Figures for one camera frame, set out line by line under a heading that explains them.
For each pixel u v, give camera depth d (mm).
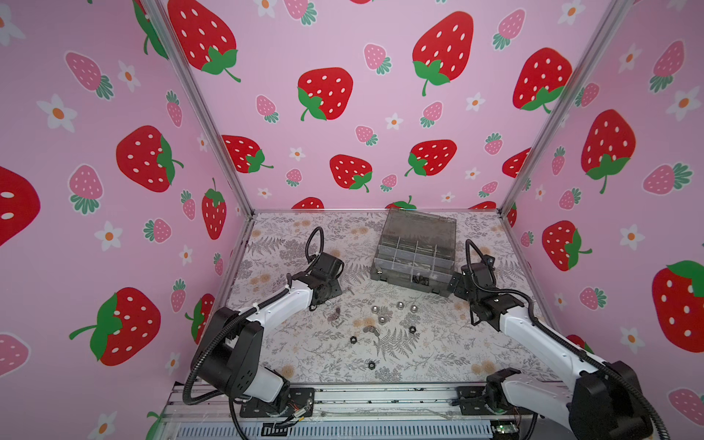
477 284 647
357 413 730
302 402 734
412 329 877
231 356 433
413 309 922
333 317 903
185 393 373
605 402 410
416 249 1143
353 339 858
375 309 926
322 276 695
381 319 894
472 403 731
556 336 485
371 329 862
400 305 927
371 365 804
